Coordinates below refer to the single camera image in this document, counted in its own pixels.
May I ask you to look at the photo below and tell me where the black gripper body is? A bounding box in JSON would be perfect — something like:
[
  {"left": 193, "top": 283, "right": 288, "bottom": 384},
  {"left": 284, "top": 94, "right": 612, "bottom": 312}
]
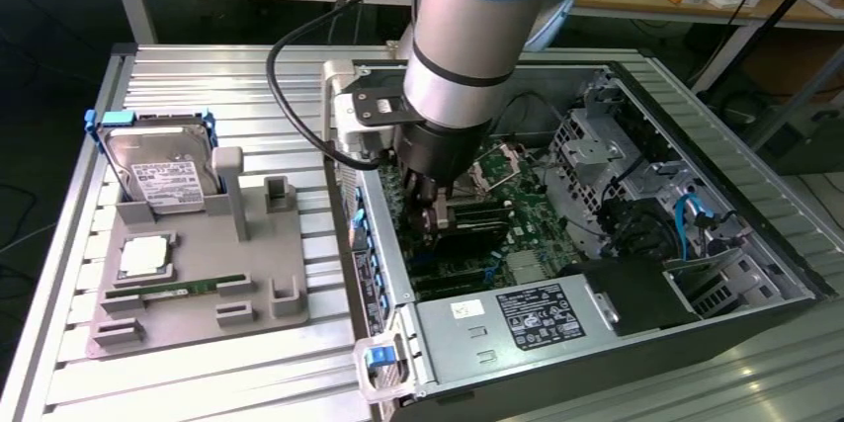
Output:
[{"left": 393, "top": 118, "right": 495, "bottom": 182}]

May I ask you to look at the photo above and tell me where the black Nvidia graphics card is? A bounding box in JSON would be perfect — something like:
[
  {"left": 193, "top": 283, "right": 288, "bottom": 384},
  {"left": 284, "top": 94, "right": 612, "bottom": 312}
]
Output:
[{"left": 415, "top": 213, "right": 513, "bottom": 269}]

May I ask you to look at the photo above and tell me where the black RAM slot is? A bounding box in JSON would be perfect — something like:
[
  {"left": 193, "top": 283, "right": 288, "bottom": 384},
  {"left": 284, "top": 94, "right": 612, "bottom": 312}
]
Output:
[
  {"left": 453, "top": 208, "right": 516, "bottom": 223},
  {"left": 453, "top": 212, "right": 520, "bottom": 228},
  {"left": 453, "top": 198, "right": 511, "bottom": 213},
  {"left": 453, "top": 203, "right": 513, "bottom": 218}
]

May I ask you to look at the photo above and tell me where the metal socket cover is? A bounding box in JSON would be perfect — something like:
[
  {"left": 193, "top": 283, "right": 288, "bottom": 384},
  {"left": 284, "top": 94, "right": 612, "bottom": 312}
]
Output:
[{"left": 468, "top": 141, "right": 531, "bottom": 192}]

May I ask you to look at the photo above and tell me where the long black expansion slot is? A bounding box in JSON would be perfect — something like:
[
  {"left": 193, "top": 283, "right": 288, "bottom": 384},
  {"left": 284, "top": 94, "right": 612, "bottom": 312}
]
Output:
[
  {"left": 416, "top": 276, "right": 495, "bottom": 297},
  {"left": 412, "top": 264, "right": 495, "bottom": 285}
]

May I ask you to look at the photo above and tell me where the green motherboard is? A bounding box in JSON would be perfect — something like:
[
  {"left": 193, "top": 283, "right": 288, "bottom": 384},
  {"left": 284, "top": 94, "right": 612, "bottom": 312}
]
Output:
[{"left": 379, "top": 137, "right": 595, "bottom": 302}]

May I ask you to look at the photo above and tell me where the silver chipset heatsink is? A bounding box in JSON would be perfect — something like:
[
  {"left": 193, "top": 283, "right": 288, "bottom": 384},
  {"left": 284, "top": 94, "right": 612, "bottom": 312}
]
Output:
[{"left": 507, "top": 251, "right": 561, "bottom": 286}]

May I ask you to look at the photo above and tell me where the metal disk bay cage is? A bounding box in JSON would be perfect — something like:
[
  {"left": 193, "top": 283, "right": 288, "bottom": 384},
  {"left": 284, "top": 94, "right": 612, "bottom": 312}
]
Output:
[{"left": 547, "top": 106, "right": 667, "bottom": 225}]

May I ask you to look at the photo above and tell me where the grey power supply unit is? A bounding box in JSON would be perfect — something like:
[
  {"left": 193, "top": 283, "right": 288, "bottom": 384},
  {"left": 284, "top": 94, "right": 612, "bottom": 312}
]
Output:
[{"left": 399, "top": 273, "right": 625, "bottom": 388}]

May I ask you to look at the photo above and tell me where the grey parts rack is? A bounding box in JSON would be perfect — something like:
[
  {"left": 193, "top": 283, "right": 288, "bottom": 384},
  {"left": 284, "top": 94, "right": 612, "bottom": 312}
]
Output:
[{"left": 84, "top": 146, "right": 315, "bottom": 362}]

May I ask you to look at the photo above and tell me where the hard disk with blue carrier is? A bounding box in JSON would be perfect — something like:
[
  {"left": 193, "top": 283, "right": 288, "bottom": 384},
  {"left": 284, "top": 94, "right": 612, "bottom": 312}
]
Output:
[{"left": 83, "top": 106, "right": 223, "bottom": 218}]

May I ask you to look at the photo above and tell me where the black open PC case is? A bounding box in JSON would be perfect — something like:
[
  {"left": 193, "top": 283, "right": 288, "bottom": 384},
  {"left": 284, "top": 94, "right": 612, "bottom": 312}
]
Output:
[{"left": 321, "top": 58, "right": 839, "bottom": 413}]

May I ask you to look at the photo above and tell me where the green RAM stick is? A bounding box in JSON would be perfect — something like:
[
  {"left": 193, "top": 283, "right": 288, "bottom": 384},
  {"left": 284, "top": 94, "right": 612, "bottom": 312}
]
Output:
[{"left": 104, "top": 277, "right": 249, "bottom": 302}]

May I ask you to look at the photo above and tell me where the silver CPU chip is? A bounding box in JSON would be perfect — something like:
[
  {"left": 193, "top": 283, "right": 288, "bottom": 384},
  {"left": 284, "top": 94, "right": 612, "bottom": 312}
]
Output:
[{"left": 117, "top": 237, "right": 172, "bottom": 279}]

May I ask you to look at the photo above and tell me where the black tripod pole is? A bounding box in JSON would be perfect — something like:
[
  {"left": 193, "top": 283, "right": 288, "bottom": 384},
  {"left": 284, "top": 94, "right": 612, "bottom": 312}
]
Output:
[{"left": 695, "top": 0, "right": 833, "bottom": 102}]

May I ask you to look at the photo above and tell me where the grey metal stand leg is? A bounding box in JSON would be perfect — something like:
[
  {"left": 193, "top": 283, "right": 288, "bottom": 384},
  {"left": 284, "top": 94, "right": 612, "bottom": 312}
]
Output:
[{"left": 744, "top": 43, "right": 844, "bottom": 146}]

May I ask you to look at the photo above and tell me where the black equipment box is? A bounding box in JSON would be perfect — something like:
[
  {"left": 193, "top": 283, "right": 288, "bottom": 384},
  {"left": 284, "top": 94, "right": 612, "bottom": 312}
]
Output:
[{"left": 757, "top": 108, "right": 844, "bottom": 176}]

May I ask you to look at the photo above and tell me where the grey wrist camera unit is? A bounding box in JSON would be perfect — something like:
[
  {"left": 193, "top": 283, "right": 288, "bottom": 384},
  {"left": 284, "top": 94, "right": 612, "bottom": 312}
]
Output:
[{"left": 320, "top": 58, "right": 427, "bottom": 156}]

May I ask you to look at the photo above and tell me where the thick black wire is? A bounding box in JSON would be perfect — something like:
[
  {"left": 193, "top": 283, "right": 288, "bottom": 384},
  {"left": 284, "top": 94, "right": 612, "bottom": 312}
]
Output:
[{"left": 500, "top": 90, "right": 569, "bottom": 142}]

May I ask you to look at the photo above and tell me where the black power wire bundle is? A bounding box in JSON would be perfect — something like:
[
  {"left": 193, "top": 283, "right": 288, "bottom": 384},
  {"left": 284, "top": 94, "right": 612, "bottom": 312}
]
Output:
[{"left": 589, "top": 194, "right": 680, "bottom": 260}]

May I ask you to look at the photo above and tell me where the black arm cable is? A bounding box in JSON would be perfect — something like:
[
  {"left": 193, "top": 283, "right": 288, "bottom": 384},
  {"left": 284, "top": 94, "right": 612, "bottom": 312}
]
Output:
[{"left": 265, "top": 0, "right": 415, "bottom": 171}]

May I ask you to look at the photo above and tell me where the blue SATA wire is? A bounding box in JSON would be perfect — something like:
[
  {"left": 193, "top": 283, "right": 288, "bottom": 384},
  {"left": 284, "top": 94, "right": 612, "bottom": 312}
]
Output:
[{"left": 675, "top": 193, "right": 711, "bottom": 263}]

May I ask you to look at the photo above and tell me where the black wire with connector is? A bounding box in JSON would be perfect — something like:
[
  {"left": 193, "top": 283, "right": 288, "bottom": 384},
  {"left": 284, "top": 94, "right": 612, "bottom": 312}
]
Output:
[{"left": 695, "top": 208, "right": 751, "bottom": 259}]

